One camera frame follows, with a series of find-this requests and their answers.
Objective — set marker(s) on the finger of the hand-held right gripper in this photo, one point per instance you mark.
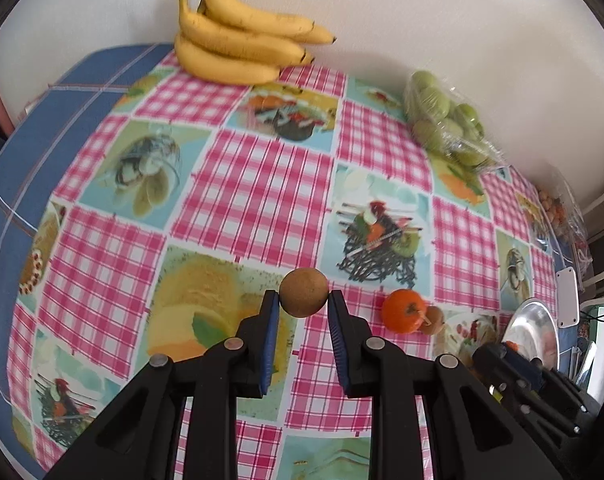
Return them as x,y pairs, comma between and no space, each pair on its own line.
526,366
491,365

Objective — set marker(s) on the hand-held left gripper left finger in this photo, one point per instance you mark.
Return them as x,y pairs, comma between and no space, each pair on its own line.
271,345

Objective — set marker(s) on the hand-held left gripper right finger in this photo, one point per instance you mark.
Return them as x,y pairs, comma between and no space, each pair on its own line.
339,345

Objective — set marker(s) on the round metal bowl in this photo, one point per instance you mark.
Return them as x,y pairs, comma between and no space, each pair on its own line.
529,327

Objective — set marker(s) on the large brown round fruit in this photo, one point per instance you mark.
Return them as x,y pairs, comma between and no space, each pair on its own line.
304,292

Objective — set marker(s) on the orange tangerine with stem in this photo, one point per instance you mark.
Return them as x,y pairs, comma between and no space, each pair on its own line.
401,310

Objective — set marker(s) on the small brown round fruit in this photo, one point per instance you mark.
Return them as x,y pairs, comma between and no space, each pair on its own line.
434,321

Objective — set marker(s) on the white flat device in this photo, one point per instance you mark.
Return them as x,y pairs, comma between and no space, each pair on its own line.
566,297

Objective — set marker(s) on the clear plastic clamshell box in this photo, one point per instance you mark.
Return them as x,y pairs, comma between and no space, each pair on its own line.
579,225

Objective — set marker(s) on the pink checked printed tablecloth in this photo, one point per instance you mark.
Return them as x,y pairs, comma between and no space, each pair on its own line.
262,185

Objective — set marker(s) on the pile of small tan longans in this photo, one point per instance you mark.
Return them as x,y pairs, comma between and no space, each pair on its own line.
549,205

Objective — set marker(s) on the white shelf unit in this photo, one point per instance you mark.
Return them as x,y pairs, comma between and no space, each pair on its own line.
601,200

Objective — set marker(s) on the clear plastic fruit container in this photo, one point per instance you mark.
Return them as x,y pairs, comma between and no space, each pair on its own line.
491,160

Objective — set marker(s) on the pile of green jujubes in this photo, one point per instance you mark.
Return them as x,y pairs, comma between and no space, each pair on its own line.
434,102

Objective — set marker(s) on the yellow banana bunch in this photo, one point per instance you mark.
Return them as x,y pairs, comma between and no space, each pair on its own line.
232,42

